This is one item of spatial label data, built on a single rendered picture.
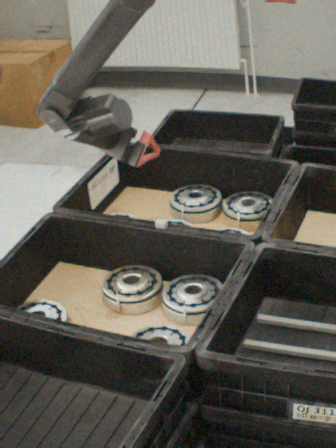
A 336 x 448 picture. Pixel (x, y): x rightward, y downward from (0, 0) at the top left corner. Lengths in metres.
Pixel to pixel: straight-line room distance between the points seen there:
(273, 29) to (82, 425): 3.42
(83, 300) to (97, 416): 0.30
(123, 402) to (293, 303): 0.35
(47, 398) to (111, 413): 0.11
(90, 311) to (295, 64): 3.18
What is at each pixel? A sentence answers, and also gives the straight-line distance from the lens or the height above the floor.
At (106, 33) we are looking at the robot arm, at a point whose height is 1.29.
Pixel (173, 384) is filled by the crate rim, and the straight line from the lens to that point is 1.03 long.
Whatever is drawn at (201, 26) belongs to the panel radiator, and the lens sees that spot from 4.28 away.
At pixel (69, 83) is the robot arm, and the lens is 1.30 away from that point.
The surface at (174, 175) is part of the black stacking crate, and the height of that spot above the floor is 0.87.
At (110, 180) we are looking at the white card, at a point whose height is 0.88.
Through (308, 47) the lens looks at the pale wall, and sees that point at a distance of 4.31.
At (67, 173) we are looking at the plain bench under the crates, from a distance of 2.10.
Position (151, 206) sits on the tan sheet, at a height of 0.83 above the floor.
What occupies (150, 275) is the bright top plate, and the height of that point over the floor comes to 0.86.
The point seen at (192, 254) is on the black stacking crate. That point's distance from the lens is 1.34.
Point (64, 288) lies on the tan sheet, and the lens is 1.41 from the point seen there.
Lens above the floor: 1.62
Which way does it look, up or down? 31 degrees down
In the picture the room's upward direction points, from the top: 6 degrees counter-clockwise
